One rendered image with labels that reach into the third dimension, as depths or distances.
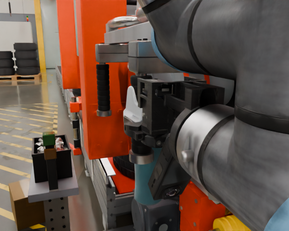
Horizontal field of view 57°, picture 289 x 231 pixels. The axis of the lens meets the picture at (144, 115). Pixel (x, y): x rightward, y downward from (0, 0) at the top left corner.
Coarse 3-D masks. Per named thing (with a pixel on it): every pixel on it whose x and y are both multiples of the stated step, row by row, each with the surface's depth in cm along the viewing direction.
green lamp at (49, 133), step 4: (44, 132) 91; (48, 132) 91; (52, 132) 91; (44, 136) 88; (48, 136) 88; (52, 136) 89; (44, 140) 88; (48, 140) 89; (52, 140) 89; (44, 144) 89; (48, 144) 89; (52, 144) 90
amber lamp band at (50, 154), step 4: (44, 148) 90; (48, 148) 90; (52, 148) 90; (44, 152) 89; (48, 152) 90; (52, 152) 90; (44, 156) 90; (48, 156) 90; (52, 156) 90; (56, 156) 91
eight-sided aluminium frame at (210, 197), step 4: (192, 180) 73; (196, 184) 71; (200, 188) 69; (204, 188) 68; (204, 192) 68; (208, 192) 65; (208, 196) 65; (212, 196) 64; (212, 200) 64; (216, 200) 62
